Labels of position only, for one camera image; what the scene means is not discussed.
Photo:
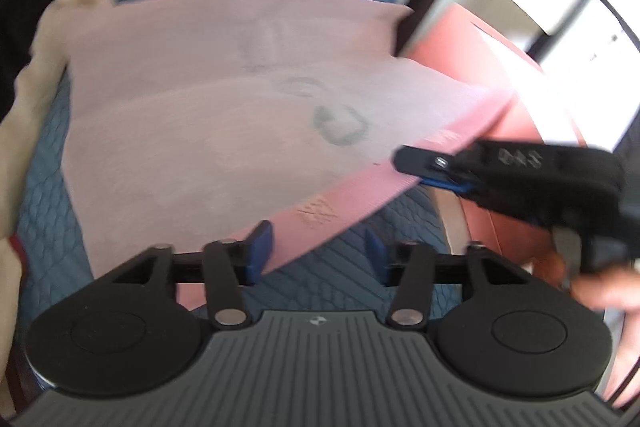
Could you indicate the pink box lid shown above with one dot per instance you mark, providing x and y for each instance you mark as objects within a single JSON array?
[{"x": 575, "y": 97}]

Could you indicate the slim pink box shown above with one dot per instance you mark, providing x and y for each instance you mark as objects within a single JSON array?
[{"x": 350, "y": 197}]

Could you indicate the pink wrapping paper sheet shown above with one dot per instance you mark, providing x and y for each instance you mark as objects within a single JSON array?
[{"x": 175, "y": 107}]

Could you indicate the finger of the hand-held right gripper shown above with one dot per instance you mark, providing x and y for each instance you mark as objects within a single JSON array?
[{"x": 420, "y": 162}]

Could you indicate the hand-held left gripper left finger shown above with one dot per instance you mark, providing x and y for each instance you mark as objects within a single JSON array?
[{"x": 262, "y": 252}]

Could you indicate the cream cloth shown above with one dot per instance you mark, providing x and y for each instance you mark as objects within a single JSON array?
[{"x": 30, "y": 107}]

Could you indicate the large pink box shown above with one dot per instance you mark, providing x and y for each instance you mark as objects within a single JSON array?
[{"x": 450, "y": 52}]

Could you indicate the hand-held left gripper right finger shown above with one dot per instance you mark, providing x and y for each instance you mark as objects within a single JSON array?
[{"x": 376, "y": 257}]

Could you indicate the person's right hand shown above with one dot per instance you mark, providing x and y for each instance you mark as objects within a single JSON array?
[{"x": 610, "y": 289}]

